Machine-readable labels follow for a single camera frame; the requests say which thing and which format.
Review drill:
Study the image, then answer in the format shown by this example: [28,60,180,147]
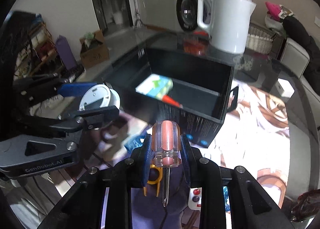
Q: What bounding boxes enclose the white wicker basket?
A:
[246,25,275,55]

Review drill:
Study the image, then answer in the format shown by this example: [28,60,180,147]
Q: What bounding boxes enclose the black jacket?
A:
[283,15,320,83]

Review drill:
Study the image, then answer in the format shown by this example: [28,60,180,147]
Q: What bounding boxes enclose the patterned cloth pile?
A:
[264,4,296,33]

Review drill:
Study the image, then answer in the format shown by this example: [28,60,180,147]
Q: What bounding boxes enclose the red printed bag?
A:
[182,32,210,56]

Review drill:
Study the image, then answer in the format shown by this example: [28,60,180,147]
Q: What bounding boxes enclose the black cardboard box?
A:
[110,48,239,148]

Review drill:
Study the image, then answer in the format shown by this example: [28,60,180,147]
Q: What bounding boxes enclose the white kitchen counter cabinet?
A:
[136,0,223,28]

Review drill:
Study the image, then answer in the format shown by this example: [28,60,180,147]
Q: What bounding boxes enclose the white charger cube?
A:
[277,79,296,99]

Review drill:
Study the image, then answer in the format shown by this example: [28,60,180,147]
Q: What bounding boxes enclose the white remote control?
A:
[187,187,203,211]

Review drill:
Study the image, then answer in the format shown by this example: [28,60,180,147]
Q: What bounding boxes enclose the white washing machine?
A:
[174,0,223,33]

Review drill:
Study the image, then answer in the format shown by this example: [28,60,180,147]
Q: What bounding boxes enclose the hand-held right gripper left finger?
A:
[37,134,153,229]

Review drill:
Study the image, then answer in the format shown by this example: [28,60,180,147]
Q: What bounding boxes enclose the white electric kettle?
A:
[197,0,257,55]

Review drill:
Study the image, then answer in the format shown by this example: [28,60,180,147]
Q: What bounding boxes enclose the green and white small box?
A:
[136,74,174,100]

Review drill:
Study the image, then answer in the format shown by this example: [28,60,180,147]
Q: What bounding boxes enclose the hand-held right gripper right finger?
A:
[180,134,295,229]

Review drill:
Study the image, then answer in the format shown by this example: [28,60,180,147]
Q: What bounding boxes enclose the clear orange handle screwdriver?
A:
[152,120,182,208]

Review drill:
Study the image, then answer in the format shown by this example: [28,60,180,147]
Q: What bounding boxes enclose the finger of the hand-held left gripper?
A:
[12,74,100,105]
[15,106,121,140]

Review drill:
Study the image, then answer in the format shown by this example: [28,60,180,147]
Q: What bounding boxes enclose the white bin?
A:
[113,10,124,25]

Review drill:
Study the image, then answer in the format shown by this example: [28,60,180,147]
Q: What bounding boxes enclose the black and white slippers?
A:
[234,56,253,70]

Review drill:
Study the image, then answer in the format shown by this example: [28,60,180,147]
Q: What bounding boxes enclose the brown cardboard box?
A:
[79,29,110,70]

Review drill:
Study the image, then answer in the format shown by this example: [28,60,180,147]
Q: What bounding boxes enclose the purple yoga mat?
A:
[55,35,77,71]

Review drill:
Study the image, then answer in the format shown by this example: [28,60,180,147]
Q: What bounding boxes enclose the grey sofa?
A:
[276,37,320,131]

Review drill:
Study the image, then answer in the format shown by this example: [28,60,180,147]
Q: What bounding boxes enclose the pink cloth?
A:
[265,2,282,18]

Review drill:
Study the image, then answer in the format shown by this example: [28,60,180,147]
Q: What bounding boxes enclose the white round plastic disc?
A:
[79,84,121,112]

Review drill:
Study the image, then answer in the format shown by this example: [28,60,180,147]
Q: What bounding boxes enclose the dark brown glossy object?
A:
[291,190,320,222]

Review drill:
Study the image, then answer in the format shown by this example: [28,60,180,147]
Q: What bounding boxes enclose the yellow plastic tweezers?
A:
[143,164,163,197]

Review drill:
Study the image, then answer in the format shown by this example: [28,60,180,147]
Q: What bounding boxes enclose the white bottle with red cap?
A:
[161,95,184,109]

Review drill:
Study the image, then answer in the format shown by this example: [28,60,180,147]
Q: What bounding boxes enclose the mop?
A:
[130,0,146,30]

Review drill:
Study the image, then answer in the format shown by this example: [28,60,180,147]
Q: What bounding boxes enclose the wooden shoe rack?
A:
[12,19,59,80]

